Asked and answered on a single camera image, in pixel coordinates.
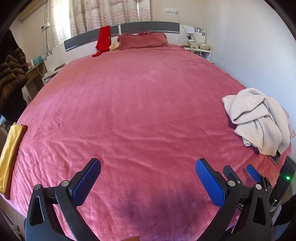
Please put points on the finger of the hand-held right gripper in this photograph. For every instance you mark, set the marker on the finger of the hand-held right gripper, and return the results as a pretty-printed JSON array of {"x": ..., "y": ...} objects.
[
  {"x": 232, "y": 173},
  {"x": 253, "y": 173}
]

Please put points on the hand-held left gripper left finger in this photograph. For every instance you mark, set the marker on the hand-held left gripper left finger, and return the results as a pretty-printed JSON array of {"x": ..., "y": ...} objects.
[{"x": 86, "y": 183}]

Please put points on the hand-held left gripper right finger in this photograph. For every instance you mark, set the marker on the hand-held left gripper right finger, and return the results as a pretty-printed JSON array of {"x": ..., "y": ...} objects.
[{"x": 210, "y": 183}]

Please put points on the beige knit sweater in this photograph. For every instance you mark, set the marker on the beige knit sweater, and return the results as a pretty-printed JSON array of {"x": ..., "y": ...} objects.
[{"x": 254, "y": 115}]

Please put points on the person's right forearm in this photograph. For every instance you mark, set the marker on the person's right forearm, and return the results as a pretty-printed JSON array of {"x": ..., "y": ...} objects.
[{"x": 289, "y": 213}]

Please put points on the smartphone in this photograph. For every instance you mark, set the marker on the smartphone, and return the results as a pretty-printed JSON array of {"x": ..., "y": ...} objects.
[{"x": 275, "y": 160}]

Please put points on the yellow folded garment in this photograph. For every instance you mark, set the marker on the yellow folded garment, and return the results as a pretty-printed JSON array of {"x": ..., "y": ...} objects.
[{"x": 9, "y": 157}]

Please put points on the pink bed blanket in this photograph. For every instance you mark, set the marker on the pink bed blanket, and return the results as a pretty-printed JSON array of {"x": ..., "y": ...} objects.
[{"x": 138, "y": 115}]

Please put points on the black hanging garment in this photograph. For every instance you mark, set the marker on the black hanging garment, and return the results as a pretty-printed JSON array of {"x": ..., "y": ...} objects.
[{"x": 13, "y": 109}]

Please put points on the white nightstand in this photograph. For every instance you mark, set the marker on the white nightstand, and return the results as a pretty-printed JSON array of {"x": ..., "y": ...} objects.
[{"x": 49, "y": 75}]

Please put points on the wooden desk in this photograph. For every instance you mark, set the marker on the wooden desk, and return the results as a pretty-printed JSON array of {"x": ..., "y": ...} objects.
[{"x": 34, "y": 81}]

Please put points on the white bedside shelf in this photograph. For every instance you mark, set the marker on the white bedside shelf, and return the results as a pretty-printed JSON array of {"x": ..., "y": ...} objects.
[{"x": 205, "y": 55}]

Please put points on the beige round box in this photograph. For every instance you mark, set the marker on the beige round box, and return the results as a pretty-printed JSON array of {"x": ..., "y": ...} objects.
[{"x": 204, "y": 46}]

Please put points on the brown fur coat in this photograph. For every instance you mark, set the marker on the brown fur coat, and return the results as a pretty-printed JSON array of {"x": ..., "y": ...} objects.
[{"x": 11, "y": 76}]

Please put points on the teal box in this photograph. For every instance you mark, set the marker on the teal box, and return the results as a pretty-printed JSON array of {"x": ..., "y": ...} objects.
[{"x": 38, "y": 60}]

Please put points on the white flower decal panel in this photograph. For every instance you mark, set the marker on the white flower decal panel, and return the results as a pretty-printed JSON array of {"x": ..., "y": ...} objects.
[
  {"x": 198, "y": 34},
  {"x": 55, "y": 54}
]

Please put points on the cream plush toy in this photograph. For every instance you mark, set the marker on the cream plush toy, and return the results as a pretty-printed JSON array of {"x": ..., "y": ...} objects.
[{"x": 114, "y": 46}]

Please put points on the pink pillow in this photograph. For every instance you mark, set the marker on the pink pillow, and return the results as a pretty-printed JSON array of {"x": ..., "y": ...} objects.
[{"x": 143, "y": 40}]

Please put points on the grey bed headboard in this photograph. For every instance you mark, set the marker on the grey bed headboard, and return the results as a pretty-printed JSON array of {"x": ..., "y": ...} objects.
[{"x": 143, "y": 26}]

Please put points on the patterned curtain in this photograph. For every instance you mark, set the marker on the patterned curtain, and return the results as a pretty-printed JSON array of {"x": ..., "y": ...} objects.
[{"x": 92, "y": 14}]

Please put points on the beige air conditioner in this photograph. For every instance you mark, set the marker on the beige air conditioner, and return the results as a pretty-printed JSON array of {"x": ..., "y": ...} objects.
[{"x": 32, "y": 11}]

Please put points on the white wall switch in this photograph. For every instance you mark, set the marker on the white wall switch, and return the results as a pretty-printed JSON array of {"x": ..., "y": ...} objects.
[{"x": 171, "y": 10}]

